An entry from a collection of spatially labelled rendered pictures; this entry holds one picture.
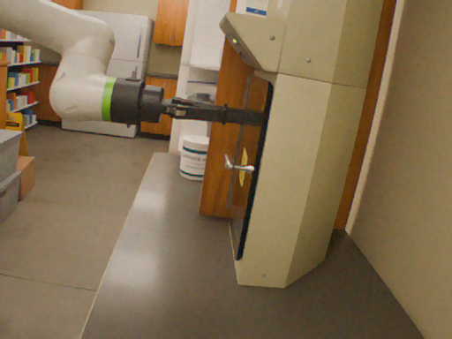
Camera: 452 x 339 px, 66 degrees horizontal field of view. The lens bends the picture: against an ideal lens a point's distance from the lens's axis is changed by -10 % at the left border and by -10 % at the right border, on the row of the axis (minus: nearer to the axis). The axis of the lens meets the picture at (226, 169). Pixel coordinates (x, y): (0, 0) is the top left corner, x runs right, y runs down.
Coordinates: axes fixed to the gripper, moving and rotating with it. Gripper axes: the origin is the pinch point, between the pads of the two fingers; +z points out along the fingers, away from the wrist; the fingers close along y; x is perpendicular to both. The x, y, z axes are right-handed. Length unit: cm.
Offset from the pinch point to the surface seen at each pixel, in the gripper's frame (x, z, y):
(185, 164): 32, -10, 65
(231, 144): 13.6, 2.4, 32.5
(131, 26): -31, -115, 483
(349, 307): 36.9, 30.1, -10.9
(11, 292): 131, -102, 96
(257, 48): -14.2, 0.1, -4.5
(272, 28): -18.3, 2.3, -4.5
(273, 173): 9.7, 7.5, -4.5
